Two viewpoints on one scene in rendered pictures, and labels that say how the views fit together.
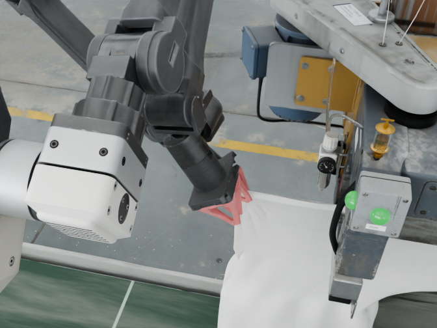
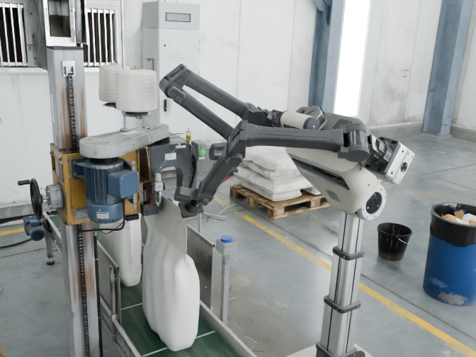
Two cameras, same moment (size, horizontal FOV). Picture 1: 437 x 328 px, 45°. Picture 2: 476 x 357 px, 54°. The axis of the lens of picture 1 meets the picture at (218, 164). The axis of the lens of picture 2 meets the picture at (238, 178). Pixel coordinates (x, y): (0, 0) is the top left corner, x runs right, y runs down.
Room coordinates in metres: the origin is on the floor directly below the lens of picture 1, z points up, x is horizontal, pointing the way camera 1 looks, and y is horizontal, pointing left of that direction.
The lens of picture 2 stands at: (2.01, 1.46, 1.84)
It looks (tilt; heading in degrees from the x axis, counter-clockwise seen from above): 17 degrees down; 225
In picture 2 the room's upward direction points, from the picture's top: 2 degrees clockwise
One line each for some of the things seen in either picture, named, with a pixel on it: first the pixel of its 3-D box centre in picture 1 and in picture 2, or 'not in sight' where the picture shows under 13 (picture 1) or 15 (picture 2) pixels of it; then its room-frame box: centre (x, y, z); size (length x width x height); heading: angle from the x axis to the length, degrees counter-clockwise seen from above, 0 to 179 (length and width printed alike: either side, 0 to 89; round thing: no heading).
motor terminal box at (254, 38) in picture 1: (261, 56); (123, 185); (1.09, -0.09, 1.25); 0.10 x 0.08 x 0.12; 14
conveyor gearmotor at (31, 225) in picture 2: not in sight; (36, 227); (0.75, -1.97, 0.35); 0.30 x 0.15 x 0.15; 79
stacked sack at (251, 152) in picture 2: not in sight; (263, 151); (-1.87, -2.02, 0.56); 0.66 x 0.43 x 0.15; 166
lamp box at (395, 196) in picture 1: (379, 204); (198, 150); (0.58, -0.25, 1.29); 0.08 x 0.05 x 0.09; 79
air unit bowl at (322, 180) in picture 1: (323, 176); (157, 197); (0.84, -0.23, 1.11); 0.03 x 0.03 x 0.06
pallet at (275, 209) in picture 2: not in sight; (291, 193); (-2.14, -1.78, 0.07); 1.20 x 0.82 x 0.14; 171
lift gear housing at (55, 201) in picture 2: not in sight; (53, 196); (1.23, -0.44, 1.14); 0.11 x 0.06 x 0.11; 79
